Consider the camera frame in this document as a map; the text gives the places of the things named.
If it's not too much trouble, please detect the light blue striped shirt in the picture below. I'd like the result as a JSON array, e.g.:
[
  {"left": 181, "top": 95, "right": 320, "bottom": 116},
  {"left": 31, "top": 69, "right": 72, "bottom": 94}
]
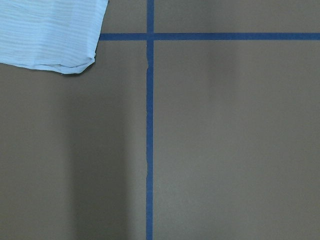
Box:
[{"left": 0, "top": 0, "right": 109, "bottom": 74}]

